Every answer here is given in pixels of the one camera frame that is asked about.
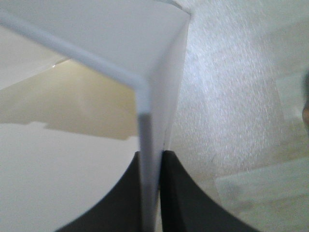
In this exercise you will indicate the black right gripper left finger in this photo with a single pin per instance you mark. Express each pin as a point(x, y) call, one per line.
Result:
point(118, 211)

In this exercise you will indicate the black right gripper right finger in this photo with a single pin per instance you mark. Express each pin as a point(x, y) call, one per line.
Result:
point(186, 208)

